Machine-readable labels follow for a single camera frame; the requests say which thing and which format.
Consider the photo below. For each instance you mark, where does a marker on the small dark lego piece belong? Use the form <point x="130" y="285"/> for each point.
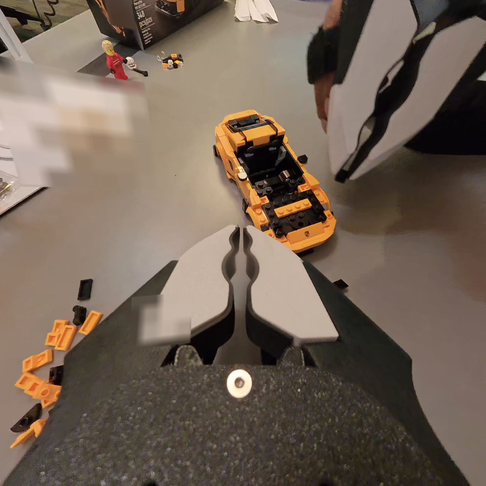
<point x="340" y="284"/>

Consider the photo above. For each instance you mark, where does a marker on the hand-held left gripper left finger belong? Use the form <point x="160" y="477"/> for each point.
<point x="197" y="281"/>

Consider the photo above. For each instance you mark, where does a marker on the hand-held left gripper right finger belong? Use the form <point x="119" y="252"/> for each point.
<point x="288" y="296"/>

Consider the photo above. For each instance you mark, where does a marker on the red lego minifigure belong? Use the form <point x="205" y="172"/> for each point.
<point x="116" y="62"/>

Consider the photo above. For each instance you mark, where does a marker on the person's right forearm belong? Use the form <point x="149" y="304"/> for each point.
<point x="448" y="129"/>

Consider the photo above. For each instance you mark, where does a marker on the white crumpled cloth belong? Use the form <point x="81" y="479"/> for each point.
<point x="256" y="9"/>

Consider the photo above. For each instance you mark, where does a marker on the person's right hand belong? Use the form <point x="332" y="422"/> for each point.
<point x="322" y="102"/>

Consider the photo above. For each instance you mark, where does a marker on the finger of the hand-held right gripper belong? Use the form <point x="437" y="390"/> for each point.
<point x="436" y="83"/>
<point x="364" y="68"/>

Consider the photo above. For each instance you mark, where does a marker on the small orange black lego assembly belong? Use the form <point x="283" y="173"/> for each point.
<point x="171" y="60"/>

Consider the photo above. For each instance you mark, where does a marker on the pile of lego pieces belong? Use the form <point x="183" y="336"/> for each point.
<point x="64" y="334"/>

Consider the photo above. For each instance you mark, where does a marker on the clear bag of grey parts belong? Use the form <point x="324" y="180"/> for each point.
<point x="7" y="188"/>

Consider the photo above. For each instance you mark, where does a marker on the orange lego car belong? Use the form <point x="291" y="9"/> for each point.
<point x="262" y="133"/>

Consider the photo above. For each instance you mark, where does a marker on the lego set box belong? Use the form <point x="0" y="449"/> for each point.
<point x="121" y="22"/>

